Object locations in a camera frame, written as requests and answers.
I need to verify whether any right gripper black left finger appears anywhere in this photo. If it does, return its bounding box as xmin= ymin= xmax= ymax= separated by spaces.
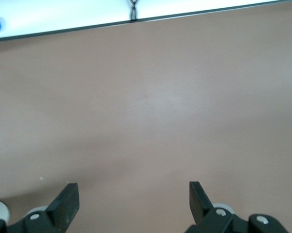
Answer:
xmin=4 ymin=183 xmax=80 ymax=233

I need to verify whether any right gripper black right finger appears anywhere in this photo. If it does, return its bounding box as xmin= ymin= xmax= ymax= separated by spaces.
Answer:
xmin=184 ymin=181 xmax=289 ymax=233

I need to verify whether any grey ceramic mug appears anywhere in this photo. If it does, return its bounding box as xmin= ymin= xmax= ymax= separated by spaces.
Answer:
xmin=0 ymin=200 xmax=11 ymax=228

